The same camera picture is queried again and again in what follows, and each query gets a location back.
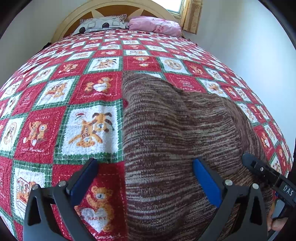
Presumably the brown knitted sun sweater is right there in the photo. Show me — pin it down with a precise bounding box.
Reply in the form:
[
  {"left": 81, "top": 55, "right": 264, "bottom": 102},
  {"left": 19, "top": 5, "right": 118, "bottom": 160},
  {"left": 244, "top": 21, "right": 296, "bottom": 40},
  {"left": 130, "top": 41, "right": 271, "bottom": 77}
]
[{"left": 122, "top": 71, "right": 267, "bottom": 240}]

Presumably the right hand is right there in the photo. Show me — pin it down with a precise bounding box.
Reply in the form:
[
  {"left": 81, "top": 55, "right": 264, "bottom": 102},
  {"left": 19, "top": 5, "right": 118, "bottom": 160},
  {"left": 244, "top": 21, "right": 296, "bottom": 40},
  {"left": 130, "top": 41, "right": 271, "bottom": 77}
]
[{"left": 267, "top": 201, "right": 288, "bottom": 232}]

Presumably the red checkered teddy bedspread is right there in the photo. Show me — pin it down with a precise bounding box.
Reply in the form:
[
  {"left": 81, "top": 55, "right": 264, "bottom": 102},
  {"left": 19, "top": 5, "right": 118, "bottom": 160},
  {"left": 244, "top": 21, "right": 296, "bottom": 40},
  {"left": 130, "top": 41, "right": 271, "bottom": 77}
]
[{"left": 1, "top": 30, "right": 292, "bottom": 240}]

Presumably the black item beside bed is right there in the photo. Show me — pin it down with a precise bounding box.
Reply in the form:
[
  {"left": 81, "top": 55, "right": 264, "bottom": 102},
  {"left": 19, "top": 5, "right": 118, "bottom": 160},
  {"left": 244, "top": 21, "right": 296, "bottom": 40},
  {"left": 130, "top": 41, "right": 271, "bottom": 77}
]
[{"left": 41, "top": 42, "right": 52, "bottom": 50}]

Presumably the yellow curtain right of window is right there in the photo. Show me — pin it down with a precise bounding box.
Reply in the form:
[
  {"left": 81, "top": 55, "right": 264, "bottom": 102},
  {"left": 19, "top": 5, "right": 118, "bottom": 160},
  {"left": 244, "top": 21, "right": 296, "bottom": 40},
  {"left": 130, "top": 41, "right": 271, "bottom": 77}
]
[{"left": 180, "top": 0, "right": 203, "bottom": 34}]

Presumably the window behind bed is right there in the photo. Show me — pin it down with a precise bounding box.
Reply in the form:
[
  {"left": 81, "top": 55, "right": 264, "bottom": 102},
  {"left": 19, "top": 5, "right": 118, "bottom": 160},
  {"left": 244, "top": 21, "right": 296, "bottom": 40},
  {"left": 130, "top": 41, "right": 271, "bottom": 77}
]
[{"left": 153, "top": 0, "right": 185, "bottom": 18}]

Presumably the pink pillow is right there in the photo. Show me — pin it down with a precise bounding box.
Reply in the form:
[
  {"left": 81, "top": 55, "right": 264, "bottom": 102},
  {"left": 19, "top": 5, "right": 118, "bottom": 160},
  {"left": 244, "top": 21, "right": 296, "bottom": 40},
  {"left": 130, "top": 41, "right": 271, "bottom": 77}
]
[{"left": 127, "top": 16, "right": 182, "bottom": 37}]

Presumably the grey patterned pillow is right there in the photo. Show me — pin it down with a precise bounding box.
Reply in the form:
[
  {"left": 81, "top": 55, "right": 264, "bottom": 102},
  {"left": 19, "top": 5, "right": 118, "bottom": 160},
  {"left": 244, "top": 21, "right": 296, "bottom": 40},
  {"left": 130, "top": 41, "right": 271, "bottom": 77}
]
[{"left": 72, "top": 14, "right": 127, "bottom": 35}]

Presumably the cream arched wooden headboard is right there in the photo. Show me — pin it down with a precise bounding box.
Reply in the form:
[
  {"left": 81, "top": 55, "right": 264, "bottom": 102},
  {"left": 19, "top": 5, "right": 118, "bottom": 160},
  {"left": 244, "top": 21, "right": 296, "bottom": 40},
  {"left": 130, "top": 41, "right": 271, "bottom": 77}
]
[{"left": 51, "top": 0, "right": 179, "bottom": 43}]

